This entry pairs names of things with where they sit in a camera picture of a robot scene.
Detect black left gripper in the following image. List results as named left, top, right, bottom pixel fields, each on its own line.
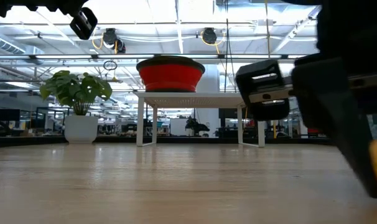
left=26, top=0, right=99, bottom=41

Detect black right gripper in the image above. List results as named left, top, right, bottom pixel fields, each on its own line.
left=235, top=0, right=377, bottom=199

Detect red collapsible bowl grey rim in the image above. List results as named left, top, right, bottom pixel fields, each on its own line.
left=136, top=55, right=206, bottom=93

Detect green plant in white pot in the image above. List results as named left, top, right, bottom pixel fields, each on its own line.
left=39, top=70, right=113, bottom=145

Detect black background monitor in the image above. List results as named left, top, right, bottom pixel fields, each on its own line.
left=0, top=108, right=21, bottom=123

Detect white perforated shelf riser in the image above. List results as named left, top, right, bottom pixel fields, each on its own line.
left=134, top=91, right=266, bottom=148

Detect black background robot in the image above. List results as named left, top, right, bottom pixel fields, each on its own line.
left=185, top=116, right=210, bottom=137

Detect black ceiling cable reel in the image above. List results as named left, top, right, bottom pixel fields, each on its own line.
left=196, top=27, right=226, bottom=54
left=91, top=27, right=127, bottom=54

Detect black hanging cable loop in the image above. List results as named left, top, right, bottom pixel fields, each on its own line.
left=103, top=60, right=118, bottom=72

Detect black aluminium table frame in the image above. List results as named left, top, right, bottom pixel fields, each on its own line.
left=0, top=135, right=334, bottom=149

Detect black hanging cables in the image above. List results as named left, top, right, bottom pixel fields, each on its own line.
left=223, top=0, right=238, bottom=93

